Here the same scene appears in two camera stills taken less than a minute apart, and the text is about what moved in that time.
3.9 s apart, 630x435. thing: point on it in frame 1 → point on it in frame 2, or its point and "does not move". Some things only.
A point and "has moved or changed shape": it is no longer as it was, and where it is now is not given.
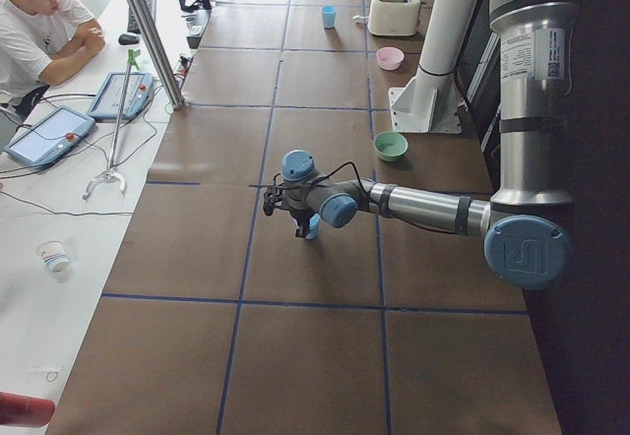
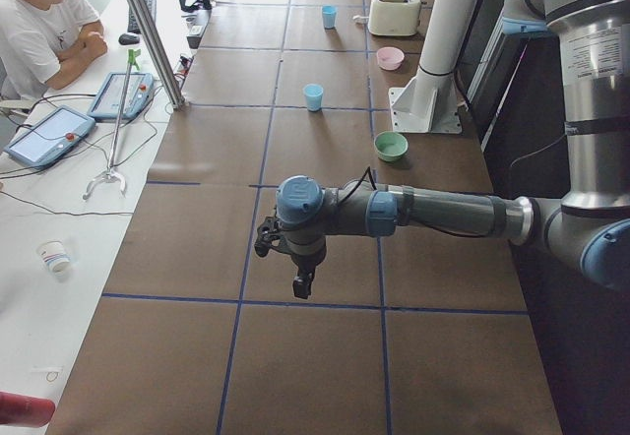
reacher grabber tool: [110, 172] does not move
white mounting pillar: [428, 103] does not move
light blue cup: [329, 13] does not move
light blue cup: [313, 232] has moved or changed shape
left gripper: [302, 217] → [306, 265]
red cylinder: [25, 410] does not move
